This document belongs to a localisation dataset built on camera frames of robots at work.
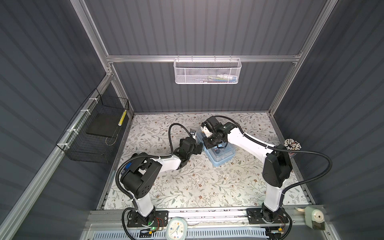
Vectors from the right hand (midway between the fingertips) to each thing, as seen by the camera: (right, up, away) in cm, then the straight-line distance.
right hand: (207, 144), depth 88 cm
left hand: (-7, +2, +6) cm, 10 cm away
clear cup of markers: (+45, +1, -9) cm, 46 cm away
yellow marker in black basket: (-47, +13, -9) cm, 49 cm away
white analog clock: (-16, -37, -19) cm, 45 cm away
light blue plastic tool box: (+6, -6, -3) cm, 9 cm away
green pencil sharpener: (+48, -31, -20) cm, 60 cm away
